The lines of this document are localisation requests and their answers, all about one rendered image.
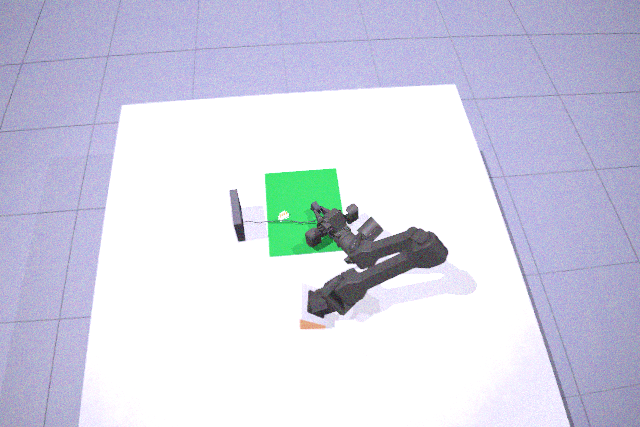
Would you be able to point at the black cooling fan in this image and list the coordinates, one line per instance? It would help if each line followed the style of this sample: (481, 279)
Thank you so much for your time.
(236, 213)

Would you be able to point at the green circuit board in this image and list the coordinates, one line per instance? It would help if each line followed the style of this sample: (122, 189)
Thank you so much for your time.
(288, 197)

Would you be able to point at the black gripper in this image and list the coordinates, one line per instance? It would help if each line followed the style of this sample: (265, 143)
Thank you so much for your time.
(313, 236)

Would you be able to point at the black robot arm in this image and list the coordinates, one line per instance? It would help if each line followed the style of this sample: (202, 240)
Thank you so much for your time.
(417, 249)

